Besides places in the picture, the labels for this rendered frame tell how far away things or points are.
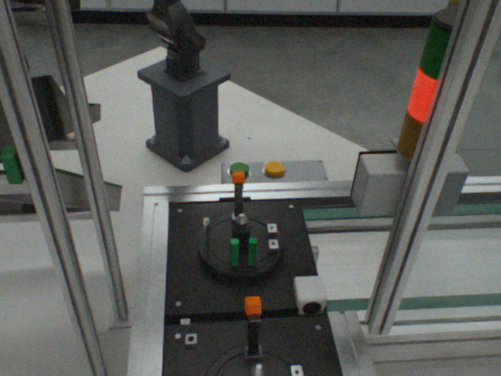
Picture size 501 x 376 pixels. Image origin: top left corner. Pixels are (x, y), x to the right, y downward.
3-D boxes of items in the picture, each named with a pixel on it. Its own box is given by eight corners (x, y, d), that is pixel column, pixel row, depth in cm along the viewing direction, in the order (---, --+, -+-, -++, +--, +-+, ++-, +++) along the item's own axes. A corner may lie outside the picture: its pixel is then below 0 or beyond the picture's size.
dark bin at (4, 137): (10, 112, 76) (7, 60, 74) (101, 120, 75) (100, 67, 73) (-144, 154, 49) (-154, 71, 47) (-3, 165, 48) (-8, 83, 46)
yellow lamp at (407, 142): (391, 137, 62) (400, 101, 59) (432, 136, 62) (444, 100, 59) (404, 163, 58) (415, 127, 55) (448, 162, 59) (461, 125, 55)
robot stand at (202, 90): (190, 122, 134) (185, 49, 121) (231, 146, 126) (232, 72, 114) (144, 146, 125) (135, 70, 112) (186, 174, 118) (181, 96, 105)
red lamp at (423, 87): (401, 101, 59) (411, 60, 56) (444, 99, 59) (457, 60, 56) (415, 126, 55) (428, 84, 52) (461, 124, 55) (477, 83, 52)
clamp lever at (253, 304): (244, 346, 70) (244, 295, 67) (259, 345, 70) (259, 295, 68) (247, 363, 66) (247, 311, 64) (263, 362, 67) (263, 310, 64)
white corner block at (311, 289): (290, 292, 83) (293, 275, 80) (319, 290, 83) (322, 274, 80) (295, 317, 79) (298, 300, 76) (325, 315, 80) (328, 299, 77)
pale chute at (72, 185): (44, 205, 90) (46, 179, 91) (120, 211, 90) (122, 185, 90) (-60, 196, 62) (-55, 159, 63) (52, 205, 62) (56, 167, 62)
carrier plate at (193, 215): (169, 211, 95) (169, 203, 94) (299, 206, 98) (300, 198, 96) (164, 324, 77) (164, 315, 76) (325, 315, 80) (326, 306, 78)
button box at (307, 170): (221, 184, 109) (221, 161, 105) (319, 180, 111) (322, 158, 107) (222, 206, 104) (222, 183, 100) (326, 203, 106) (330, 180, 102)
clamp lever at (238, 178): (232, 213, 89) (232, 170, 87) (243, 212, 89) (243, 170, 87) (233, 221, 86) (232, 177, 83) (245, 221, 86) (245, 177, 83)
